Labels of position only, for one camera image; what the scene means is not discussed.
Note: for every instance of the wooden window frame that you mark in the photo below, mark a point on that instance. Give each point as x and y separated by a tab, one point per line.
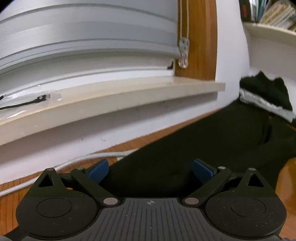
197	21

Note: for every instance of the grey white garment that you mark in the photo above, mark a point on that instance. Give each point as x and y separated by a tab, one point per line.
249	98

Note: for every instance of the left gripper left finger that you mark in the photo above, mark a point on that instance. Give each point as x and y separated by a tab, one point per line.
80	187

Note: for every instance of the white wall shelf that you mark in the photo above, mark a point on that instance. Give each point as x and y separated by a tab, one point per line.
271	33

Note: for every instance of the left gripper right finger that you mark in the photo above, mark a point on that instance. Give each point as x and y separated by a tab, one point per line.
222	187

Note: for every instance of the row of books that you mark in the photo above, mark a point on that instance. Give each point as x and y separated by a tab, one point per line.
279	14

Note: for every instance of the black garment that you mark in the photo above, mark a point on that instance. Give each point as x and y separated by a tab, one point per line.
238	137

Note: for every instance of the beige window sill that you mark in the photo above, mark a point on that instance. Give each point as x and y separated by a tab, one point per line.
86	101

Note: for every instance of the grey window blind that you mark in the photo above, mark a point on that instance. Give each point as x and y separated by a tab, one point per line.
36	30

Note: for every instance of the black clothes pile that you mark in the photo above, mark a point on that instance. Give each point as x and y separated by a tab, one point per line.
272	91

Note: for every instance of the clear blind cord weight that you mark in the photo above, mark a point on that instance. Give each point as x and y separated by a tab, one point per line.
184	45

